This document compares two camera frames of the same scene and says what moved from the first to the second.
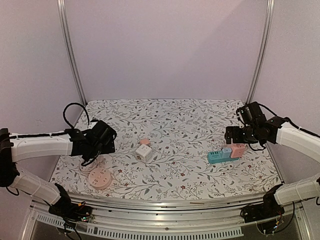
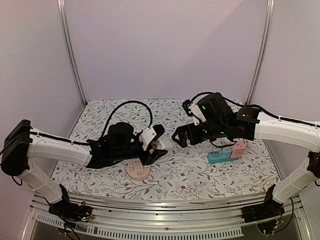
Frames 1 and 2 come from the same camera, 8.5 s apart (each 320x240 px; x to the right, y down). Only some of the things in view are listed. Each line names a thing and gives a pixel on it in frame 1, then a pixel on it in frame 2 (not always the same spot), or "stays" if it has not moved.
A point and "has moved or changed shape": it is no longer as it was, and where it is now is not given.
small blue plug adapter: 226,152 stays
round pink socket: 99,178 -> 136,171
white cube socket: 144,152 has moved or changed shape
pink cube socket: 237,150 stays
